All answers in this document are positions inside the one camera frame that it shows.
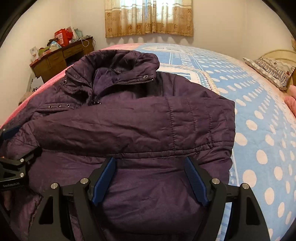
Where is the white greeting card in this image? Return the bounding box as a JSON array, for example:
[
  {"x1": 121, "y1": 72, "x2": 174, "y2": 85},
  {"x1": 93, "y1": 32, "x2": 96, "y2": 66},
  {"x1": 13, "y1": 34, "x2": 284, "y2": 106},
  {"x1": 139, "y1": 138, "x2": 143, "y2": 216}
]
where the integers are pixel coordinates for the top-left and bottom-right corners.
[{"x1": 30, "y1": 46, "x2": 39, "y2": 62}]

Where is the pink folded quilt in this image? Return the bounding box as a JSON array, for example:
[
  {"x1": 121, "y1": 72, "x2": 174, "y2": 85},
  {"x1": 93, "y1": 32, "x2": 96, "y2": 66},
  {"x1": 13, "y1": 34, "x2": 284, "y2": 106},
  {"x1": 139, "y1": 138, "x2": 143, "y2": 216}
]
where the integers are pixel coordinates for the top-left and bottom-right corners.
[{"x1": 285, "y1": 85, "x2": 296, "y2": 116}]

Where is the beige window curtain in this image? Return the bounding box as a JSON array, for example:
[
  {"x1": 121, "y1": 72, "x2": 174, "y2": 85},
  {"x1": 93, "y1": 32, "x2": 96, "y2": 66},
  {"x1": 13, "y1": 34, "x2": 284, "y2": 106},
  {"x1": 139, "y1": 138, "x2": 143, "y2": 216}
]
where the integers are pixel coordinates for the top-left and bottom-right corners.
[{"x1": 105, "y1": 0, "x2": 194, "y2": 38}]

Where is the pink and blue bedspread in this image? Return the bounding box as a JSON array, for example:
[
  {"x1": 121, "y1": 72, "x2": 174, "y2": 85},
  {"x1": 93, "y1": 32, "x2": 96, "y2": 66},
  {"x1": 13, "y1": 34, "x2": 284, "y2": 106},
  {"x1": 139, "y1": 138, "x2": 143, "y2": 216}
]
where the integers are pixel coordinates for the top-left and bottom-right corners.
[{"x1": 1, "y1": 44, "x2": 295, "y2": 240}]

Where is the purple quilted jacket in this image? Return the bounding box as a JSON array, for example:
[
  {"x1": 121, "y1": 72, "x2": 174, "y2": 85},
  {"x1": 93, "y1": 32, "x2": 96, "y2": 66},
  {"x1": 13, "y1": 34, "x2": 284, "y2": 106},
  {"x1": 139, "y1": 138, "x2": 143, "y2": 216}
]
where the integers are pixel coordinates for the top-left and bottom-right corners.
[{"x1": 1, "y1": 50, "x2": 235, "y2": 240}]

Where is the grey patterned pillow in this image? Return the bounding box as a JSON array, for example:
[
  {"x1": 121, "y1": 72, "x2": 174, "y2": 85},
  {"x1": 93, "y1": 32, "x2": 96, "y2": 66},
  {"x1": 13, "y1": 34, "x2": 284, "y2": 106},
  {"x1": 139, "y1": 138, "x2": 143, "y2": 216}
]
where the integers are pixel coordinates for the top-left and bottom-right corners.
[{"x1": 243, "y1": 57, "x2": 295, "y2": 91}]

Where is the red gift box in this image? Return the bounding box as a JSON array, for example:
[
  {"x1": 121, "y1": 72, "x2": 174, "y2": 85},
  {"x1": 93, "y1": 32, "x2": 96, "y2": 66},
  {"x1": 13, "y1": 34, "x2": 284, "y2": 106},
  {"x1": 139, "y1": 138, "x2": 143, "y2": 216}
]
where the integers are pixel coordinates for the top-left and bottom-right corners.
[{"x1": 55, "y1": 29, "x2": 73, "y2": 47}]

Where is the brown wooden desk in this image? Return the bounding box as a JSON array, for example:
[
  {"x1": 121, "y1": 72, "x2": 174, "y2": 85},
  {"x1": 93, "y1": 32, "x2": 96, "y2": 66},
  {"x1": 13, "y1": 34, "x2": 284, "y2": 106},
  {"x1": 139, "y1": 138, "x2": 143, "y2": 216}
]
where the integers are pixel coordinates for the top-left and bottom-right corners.
[{"x1": 30, "y1": 37, "x2": 94, "y2": 83}]

